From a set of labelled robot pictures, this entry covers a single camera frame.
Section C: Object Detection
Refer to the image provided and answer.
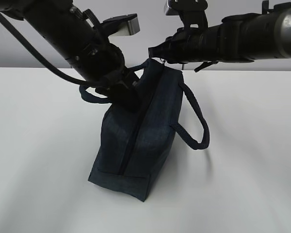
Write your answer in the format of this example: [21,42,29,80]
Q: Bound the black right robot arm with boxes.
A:
[148,0,291,72]

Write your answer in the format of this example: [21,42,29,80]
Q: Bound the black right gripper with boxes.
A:
[148,26,220,64]

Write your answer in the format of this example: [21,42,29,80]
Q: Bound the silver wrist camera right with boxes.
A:
[164,0,208,16]

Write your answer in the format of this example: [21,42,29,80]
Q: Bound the dark navy lunch bag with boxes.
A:
[88,59,210,201]

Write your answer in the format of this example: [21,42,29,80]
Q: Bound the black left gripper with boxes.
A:
[67,36,141,113]

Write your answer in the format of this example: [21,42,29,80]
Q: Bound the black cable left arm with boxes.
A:
[0,9,107,88]

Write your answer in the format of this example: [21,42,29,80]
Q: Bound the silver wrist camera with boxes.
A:
[101,14,140,36]
[164,0,208,16]

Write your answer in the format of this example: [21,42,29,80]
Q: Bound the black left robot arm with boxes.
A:
[0,0,140,111]

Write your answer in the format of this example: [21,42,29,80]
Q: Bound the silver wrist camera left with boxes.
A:
[101,14,140,36]

